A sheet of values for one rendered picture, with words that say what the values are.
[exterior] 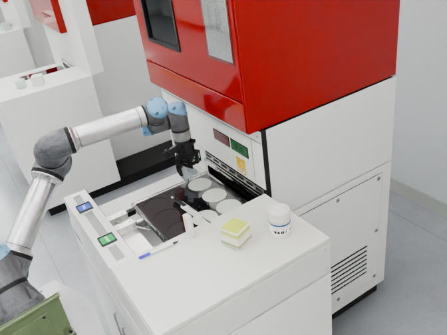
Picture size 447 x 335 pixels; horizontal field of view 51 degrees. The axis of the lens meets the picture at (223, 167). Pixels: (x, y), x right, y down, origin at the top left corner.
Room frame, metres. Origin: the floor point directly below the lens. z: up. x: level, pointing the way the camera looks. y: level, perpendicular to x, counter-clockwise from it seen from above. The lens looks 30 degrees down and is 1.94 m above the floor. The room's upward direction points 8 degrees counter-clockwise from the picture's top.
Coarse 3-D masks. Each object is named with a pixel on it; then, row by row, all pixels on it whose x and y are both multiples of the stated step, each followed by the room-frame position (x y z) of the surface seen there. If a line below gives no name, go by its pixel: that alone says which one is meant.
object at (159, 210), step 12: (168, 192) 1.66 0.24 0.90; (180, 192) 1.65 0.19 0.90; (192, 192) 1.63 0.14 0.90; (228, 192) 1.59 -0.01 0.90; (144, 204) 1.60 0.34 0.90; (156, 204) 1.58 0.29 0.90; (168, 204) 1.57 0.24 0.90; (192, 204) 1.55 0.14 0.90; (204, 204) 1.53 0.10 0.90; (216, 204) 1.52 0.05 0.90; (156, 216) 1.50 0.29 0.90; (168, 216) 1.49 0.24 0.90; (180, 216) 1.47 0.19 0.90; (192, 216) 1.46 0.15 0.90; (156, 228) 1.43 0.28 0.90; (168, 228) 1.41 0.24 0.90; (180, 228) 1.40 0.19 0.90
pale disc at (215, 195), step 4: (216, 188) 1.64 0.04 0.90; (204, 192) 1.62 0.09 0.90; (208, 192) 1.61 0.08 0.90; (212, 192) 1.61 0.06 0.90; (216, 192) 1.61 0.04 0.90; (220, 192) 1.60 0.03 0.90; (224, 192) 1.60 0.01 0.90; (204, 196) 1.59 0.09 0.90; (208, 196) 1.58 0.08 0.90; (212, 196) 1.58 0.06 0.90; (216, 196) 1.58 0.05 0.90; (220, 196) 1.57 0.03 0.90; (224, 196) 1.57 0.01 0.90; (204, 200) 1.56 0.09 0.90; (208, 200) 1.56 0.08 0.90; (212, 200) 1.55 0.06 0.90; (216, 200) 1.55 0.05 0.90; (220, 200) 1.54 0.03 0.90
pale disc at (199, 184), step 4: (192, 180) 1.73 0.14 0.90; (196, 180) 1.72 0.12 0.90; (200, 180) 1.72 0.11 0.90; (204, 180) 1.71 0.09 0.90; (208, 180) 1.71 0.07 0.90; (188, 184) 1.70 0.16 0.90; (192, 184) 1.69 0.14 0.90; (196, 184) 1.69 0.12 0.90; (200, 184) 1.68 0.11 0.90; (204, 184) 1.68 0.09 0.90; (208, 184) 1.68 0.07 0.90; (192, 188) 1.66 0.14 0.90; (196, 188) 1.66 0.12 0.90; (200, 188) 1.65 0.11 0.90; (204, 188) 1.65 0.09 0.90
